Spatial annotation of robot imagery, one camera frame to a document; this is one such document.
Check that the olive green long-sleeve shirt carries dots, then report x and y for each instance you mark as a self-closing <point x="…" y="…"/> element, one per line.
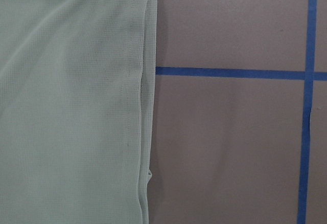
<point x="77" y="97"/>

